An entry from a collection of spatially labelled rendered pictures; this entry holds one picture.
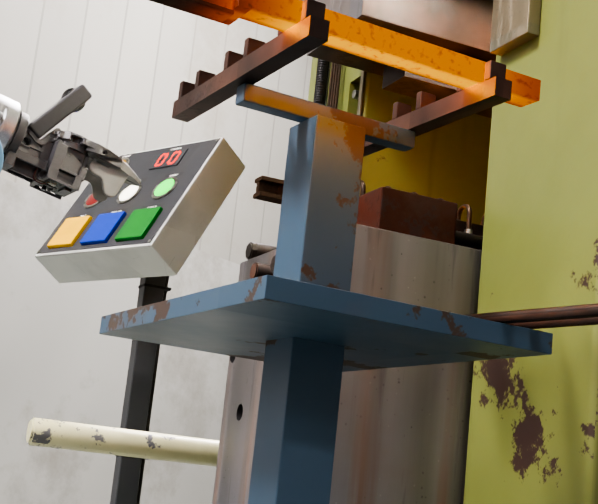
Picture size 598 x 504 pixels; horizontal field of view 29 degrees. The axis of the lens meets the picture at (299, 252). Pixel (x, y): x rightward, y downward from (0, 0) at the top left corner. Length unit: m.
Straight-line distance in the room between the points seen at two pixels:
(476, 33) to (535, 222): 0.46
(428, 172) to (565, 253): 0.67
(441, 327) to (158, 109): 4.13
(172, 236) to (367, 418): 0.69
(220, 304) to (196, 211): 1.09
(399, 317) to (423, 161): 1.07
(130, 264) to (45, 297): 2.45
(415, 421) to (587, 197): 0.36
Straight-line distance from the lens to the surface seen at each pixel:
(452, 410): 1.53
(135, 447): 1.95
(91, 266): 2.17
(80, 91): 1.75
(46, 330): 4.53
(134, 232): 2.05
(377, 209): 1.54
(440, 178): 2.05
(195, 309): 1.04
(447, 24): 1.82
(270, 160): 5.69
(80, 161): 1.71
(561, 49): 1.51
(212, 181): 2.11
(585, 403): 1.33
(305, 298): 0.94
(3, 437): 4.41
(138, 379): 2.17
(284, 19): 1.07
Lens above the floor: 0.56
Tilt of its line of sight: 12 degrees up
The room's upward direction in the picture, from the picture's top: 6 degrees clockwise
